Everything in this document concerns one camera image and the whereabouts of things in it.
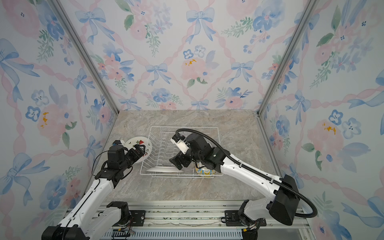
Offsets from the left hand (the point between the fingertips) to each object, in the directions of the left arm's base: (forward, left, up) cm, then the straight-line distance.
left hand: (140, 148), depth 83 cm
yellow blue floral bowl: (-10, -36, -9) cm, 38 cm away
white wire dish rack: (+7, -7, -12) cm, 16 cm away
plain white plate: (-12, -15, -1) cm, 19 cm away
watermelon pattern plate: (+12, +11, -11) cm, 20 cm away
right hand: (-7, -21, +8) cm, 23 cm away
